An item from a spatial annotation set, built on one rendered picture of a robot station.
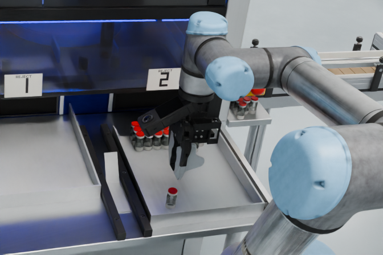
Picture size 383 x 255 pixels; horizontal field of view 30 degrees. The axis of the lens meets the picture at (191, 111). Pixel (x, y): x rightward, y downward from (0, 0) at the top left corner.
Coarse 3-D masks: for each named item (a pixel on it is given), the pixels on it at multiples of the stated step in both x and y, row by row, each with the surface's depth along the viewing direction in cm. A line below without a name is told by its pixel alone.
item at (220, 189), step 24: (120, 144) 168; (216, 144) 180; (144, 168) 166; (168, 168) 168; (216, 168) 170; (240, 168) 167; (144, 192) 159; (192, 192) 161; (216, 192) 163; (240, 192) 164; (168, 216) 149; (192, 216) 151; (216, 216) 154; (240, 216) 156
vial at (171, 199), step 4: (168, 192) 153; (168, 196) 154; (172, 196) 153; (176, 196) 154; (168, 200) 154; (172, 200) 154; (168, 204) 154; (172, 204) 154; (168, 208) 155; (172, 208) 155
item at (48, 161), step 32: (0, 128) 172; (32, 128) 174; (64, 128) 176; (0, 160) 162; (32, 160) 163; (64, 160) 165; (0, 192) 152; (32, 192) 149; (64, 192) 151; (96, 192) 154
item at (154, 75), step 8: (152, 72) 174; (160, 72) 174; (176, 72) 176; (152, 80) 175; (168, 80) 176; (176, 80) 177; (152, 88) 176; (160, 88) 177; (168, 88) 178; (176, 88) 178
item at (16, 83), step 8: (8, 80) 162; (16, 80) 163; (24, 80) 163; (32, 80) 164; (40, 80) 165; (8, 88) 163; (16, 88) 164; (24, 88) 164; (32, 88) 165; (40, 88) 166; (8, 96) 164; (16, 96) 165; (24, 96) 165
